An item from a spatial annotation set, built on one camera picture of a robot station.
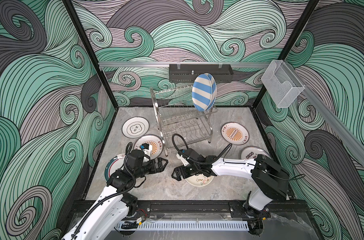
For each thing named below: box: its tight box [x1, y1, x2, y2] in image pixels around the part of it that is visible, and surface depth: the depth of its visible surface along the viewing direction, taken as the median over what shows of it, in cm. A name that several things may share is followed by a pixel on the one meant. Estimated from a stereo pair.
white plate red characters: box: [240, 146, 271, 160], surface depth 94 cm
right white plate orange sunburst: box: [220, 122, 250, 146], surface depth 106 cm
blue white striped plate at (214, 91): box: [206, 73, 217, 111], surface depth 72 cm
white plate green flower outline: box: [121, 116, 150, 139], surface depth 109 cm
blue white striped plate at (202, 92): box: [192, 74, 213, 112], surface depth 82 cm
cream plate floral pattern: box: [185, 173, 215, 187], surface depth 83 cm
